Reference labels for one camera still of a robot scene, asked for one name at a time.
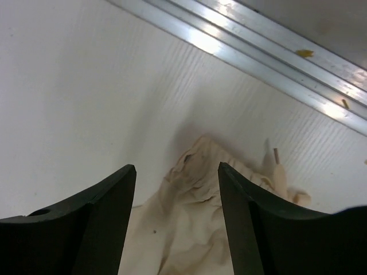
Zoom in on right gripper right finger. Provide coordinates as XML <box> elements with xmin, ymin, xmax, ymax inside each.
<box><xmin>218</xmin><ymin>163</ymin><xmax>366</xmax><ymax>274</ymax></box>

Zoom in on beige trousers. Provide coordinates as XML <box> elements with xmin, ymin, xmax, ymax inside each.
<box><xmin>117</xmin><ymin>135</ymin><xmax>313</xmax><ymax>275</ymax></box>

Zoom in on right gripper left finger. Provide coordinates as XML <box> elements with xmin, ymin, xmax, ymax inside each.
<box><xmin>1</xmin><ymin>164</ymin><xmax>136</xmax><ymax>274</ymax></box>

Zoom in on right aluminium rail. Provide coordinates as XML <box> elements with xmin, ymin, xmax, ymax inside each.
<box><xmin>114</xmin><ymin>1</ymin><xmax>366</xmax><ymax>135</ymax></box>

